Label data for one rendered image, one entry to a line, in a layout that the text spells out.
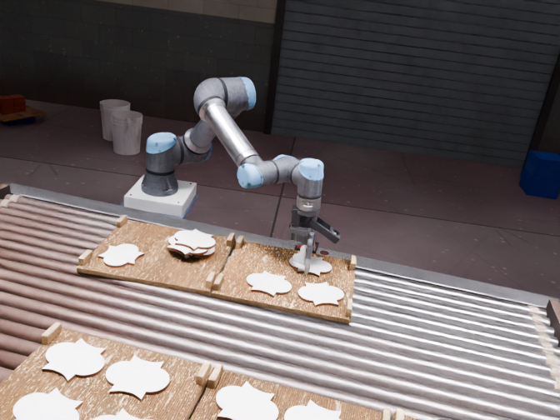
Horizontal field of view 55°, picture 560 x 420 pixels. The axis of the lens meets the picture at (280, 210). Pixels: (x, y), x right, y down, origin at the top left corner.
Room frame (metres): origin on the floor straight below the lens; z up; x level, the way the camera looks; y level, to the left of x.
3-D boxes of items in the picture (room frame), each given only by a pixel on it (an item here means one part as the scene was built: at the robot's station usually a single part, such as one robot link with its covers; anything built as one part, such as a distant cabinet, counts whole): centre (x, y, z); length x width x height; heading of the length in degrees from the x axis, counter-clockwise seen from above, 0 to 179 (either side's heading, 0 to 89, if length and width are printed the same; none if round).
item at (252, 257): (1.46, -0.06, 0.93); 0.41 x 0.35 x 0.02; 83
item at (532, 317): (1.59, 0.08, 0.90); 1.95 x 0.05 x 0.05; 80
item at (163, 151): (2.04, 0.50, 1.09); 0.13 x 0.12 x 0.14; 130
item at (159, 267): (1.51, 0.36, 0.93); 0.41 x 0.35 x 0.02; 85
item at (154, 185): (2.04, 0.51, 0.97); 0.15 x 0.15 x 0.10
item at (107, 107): (5.35, 1.81, 0.19); 0.30 x 0.30 x 0.37
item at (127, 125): (4.99, 1.58, 0.19); 0.30 x 0.30 x 0.37
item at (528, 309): (1.64, 0.07, 0.90); 1.95 x 0.05 x 0.05; 80
